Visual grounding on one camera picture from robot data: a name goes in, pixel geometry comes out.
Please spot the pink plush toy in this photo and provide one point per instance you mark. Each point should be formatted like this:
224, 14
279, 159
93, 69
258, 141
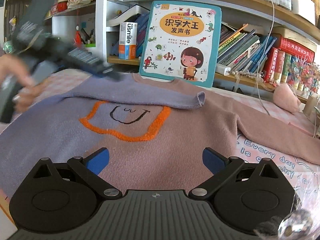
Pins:
285, 98

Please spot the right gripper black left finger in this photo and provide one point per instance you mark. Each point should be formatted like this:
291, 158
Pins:
87, 170

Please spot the white bookshelf frame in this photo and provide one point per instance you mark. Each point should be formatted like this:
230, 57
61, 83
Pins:
103, 39

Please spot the red dictionary book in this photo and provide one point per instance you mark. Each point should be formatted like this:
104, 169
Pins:
295, 49

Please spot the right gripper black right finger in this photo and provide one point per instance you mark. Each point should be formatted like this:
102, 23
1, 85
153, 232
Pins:
223, 170

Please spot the person's left hand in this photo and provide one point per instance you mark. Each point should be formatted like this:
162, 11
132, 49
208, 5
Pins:
13, 66

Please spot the teal children's picture book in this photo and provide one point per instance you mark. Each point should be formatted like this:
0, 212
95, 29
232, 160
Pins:
182, 42

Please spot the white orange usmile box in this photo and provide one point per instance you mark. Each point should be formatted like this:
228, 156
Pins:
127, 40

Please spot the red tassel ornament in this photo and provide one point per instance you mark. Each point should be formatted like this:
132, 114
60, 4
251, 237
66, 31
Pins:
77, 38

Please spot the pink checkered table cloth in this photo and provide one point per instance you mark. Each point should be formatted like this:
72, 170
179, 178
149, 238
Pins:
52, 203

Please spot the purple and pink knit sweater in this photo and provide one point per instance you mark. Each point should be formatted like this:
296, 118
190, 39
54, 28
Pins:
155, 133

